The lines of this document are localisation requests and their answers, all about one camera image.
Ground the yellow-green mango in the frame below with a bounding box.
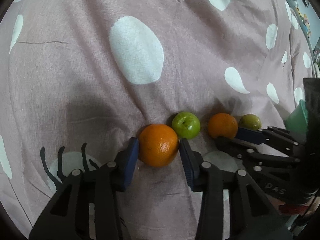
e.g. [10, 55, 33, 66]
[239, 114, 262, 131]

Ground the large orange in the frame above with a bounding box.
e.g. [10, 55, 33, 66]
[138, 124, 179, 167]

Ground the green plastic basin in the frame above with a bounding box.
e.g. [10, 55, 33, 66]
[284, 100, 308, 136]

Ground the orange right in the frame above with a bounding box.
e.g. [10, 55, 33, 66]
[208, 113, 238, 139]

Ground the colourful toy pile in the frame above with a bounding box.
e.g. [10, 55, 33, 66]
[284, 0, 319, 77]

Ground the small green apple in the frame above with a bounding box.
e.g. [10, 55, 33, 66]
[171, 112, 201, 140]

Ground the pink polka dot blanket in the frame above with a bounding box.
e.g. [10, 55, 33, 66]
[1, 0, 319, 237]

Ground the right hand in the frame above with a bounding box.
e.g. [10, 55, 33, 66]
[278, 197, 319, 216]

